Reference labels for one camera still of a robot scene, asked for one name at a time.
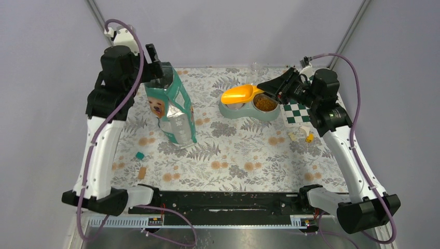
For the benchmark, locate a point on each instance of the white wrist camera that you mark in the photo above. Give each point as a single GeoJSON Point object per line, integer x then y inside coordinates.
{"type": "Point", "coordinates": [306, 67]}
{"type": "Point", "coordinates": [122, 36]}

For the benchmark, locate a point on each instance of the small yellow piece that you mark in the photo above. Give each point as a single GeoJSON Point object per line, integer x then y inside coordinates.
{"type": "Point", "coordinates": [309, 138]}

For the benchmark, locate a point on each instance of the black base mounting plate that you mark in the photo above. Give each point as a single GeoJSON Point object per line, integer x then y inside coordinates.
{"type": "Point", "coordinates": [216, 207]}

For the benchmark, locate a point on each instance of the floral table mat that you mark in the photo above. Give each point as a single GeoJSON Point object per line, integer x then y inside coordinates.
{"type": "Point", "coordinates": [242, 154]}

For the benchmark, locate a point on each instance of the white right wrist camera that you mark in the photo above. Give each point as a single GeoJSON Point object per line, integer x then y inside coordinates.
{"type": "Point", "coordinates": [306, 67]}

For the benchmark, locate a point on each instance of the small cream crumb piece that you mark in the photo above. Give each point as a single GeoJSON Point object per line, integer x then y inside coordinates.
{"type": "Point", "coordinates": [292, 136]}

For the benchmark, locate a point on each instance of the green white checkerboard mat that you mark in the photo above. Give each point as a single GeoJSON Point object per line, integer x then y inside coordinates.
{"type": "Point", "coordinates": [302, 110]}

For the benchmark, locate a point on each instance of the small teal cube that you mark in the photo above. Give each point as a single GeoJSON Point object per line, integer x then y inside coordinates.
{"type": "Point", "coordinates": [139, 156]}

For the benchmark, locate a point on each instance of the white slotted cable duct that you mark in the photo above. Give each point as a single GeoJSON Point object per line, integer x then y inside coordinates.
{"type": "Point", "coordinates": [157, 222]}

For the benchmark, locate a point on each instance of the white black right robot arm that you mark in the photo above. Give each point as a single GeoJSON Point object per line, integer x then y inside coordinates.
{"type": "Point", "coordinates": [368, 205]}

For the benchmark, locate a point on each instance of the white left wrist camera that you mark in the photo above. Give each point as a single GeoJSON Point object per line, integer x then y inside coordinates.
{"type": "Point", "coordinates": [122, 36]}

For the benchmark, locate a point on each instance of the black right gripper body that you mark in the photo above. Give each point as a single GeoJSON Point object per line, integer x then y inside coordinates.
{"type": "Point", "coordinates": [295, 91]}

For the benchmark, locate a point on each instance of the teal pet food bag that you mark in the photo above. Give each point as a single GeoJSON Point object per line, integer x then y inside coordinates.
{"type": "Point", "coordinates": [171, 103]}

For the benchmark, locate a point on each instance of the yellow plastic scoop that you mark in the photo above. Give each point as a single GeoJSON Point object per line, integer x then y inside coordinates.
{"type": "Point", "coordinates": [240, 94]}

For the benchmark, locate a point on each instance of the mint double pet bowl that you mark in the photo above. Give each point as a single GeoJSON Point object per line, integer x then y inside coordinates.
{"type": "Point", "coordinates": [260, 107]}

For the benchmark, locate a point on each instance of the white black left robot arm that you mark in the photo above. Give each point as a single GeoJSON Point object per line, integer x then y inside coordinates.
{"type": "Point", "coordinates": [107, 112]}

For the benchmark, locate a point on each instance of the small tan wooden block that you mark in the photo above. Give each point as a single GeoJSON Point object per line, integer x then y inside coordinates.
{"type": "Point", "coordinates": [142, 173]}

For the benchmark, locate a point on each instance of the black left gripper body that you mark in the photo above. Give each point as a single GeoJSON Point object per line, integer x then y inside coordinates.
{"type": "Point", "coordinates": [151, 70]}

